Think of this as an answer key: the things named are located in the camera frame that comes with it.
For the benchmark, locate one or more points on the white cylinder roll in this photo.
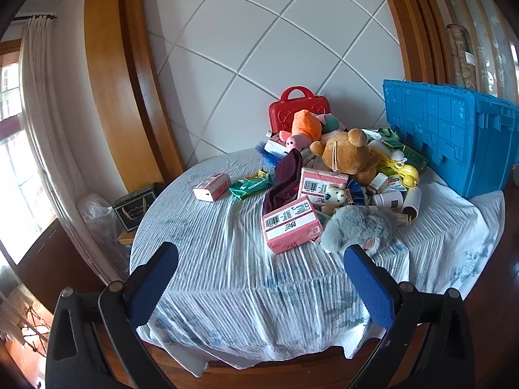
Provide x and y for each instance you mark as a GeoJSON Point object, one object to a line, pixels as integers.
{"type": "Point", "coordinates": [411, 202]}

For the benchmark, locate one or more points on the white pink tissue pack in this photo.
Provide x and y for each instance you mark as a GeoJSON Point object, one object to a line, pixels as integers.
{"type": "Point", "coordinates": [273, 145]}

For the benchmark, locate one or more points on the maroon knitted sock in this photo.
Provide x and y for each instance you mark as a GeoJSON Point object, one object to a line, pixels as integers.
{"type": "Point", "coordinates": [284, 182]}

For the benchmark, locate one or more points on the grey plush toy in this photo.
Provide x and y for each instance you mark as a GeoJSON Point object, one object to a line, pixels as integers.
{"type": "Point", "coordinates": [357, 227]}

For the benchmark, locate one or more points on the white blue medicine box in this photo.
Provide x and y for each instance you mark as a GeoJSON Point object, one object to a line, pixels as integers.
{"type": "Point", "coordinates": [378, 182]}

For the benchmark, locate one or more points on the blue feather duster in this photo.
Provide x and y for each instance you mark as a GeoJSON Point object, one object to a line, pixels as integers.
{"type": "Point", "coordinates": [271, 156]}

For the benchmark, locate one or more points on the teal pink plush toy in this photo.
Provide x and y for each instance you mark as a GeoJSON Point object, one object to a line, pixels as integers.
{"type": "Point", "coordinates": [330, 122]}

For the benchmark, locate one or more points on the small white plush bear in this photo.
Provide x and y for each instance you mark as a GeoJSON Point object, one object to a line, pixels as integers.
{"type": "Point", "coordinates": [334, 196]}

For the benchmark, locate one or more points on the clear plastic bag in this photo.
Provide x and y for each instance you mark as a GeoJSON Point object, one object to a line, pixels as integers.
{"type": "Point", "coordinates": [99, 219]}

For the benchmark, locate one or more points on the yellow plastic toy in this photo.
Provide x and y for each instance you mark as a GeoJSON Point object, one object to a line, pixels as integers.
{"type": "Point", "coordinates": [407, 174]}

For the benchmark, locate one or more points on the small pink tissue pack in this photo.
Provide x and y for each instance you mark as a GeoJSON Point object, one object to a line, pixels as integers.
{"type": "Point", "coordinates": [211, 186]}

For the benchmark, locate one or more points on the brown teddy bear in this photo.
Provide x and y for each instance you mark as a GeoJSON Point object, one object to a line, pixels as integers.
{"type": "Point", "coordinates": [344, 150]}

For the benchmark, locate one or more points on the blue plastic crate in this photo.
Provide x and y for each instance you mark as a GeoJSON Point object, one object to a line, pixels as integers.
{"type": "Point", "coordinates": [446, 129]}

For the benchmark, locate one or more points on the red plastic toy case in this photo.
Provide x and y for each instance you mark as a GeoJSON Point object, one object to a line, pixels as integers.
{"type": "Point", "coordinates": [300, 105]}

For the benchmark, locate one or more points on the patterned sheer curtain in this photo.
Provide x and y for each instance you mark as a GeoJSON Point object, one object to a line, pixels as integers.
{"type": "Point", "coordinates": [494, 28]}

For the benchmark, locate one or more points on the rolled patterned mat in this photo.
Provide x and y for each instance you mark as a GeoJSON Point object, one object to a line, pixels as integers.
{"type": "Point", "coordinates": [462, 56]}

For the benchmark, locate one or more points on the window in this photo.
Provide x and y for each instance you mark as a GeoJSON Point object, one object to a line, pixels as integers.
{"type": "Point", "coordinates": [12, 162]}

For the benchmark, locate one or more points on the white pill bottle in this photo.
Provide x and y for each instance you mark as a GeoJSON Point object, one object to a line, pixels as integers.
{"type": "Point", "coordinates": [387, 200]}

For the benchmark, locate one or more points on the white curtain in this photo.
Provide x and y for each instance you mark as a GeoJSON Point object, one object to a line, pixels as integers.
{"type": "Point", "coordinates": [40, 109]}

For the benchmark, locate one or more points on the white blue striped tablecloth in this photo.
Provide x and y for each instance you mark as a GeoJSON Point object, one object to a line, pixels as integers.
{"type": "Point", "coordinates": [227, 259]}

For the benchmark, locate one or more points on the blue satin bow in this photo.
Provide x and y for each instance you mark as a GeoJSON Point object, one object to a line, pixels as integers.
{"type": "Point", "coordinates": [357, 193]}

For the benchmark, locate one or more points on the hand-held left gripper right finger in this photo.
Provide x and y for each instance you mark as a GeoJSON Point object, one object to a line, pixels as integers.
{"type": "Point", "coordinates": [369, 287]}

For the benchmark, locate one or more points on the orange plush toy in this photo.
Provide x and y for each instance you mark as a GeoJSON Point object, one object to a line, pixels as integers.
{"type": "Point", "coordinates": [306, 123]}

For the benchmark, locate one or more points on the black gift box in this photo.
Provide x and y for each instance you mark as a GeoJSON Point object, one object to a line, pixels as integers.
{"type": "Point", "coordinates": [131, 210]}

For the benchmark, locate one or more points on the round wooden desktop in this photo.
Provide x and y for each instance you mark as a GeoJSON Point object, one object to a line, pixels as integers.
{"type": "Point", "coordinates": [263, 377]}

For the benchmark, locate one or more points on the green snack packet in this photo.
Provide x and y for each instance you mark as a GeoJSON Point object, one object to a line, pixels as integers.
{"type": "Point", "coordinates": [249, 186]}

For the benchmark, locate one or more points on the white plush bone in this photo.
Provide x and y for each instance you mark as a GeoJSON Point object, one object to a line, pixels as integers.
{"type": "Point", "coordinates": [383, 149]}

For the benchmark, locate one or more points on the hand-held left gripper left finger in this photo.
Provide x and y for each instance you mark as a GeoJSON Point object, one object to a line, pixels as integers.
{"type": "Point", "coordinates": [154, 283]}

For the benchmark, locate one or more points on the green cardboard box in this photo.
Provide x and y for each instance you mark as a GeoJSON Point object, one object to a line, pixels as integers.
{"type": "Point", "coordinates": [409, 154]}

